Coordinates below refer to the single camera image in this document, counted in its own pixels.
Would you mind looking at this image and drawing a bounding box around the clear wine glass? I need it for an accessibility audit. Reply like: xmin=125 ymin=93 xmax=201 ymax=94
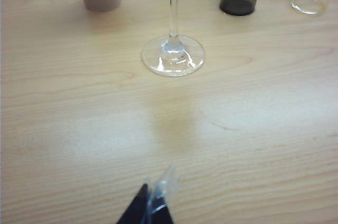
xmin=141 ymin=0 xmax=206 ymax=78

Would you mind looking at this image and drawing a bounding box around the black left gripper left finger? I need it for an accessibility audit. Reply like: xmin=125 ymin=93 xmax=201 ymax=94
xmin=116 ymin=183 xmax=149 ymax=224

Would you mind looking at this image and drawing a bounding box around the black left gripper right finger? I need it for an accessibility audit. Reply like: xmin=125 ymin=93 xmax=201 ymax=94
xmin=145 ymin=165 xmax=183 ymax=224

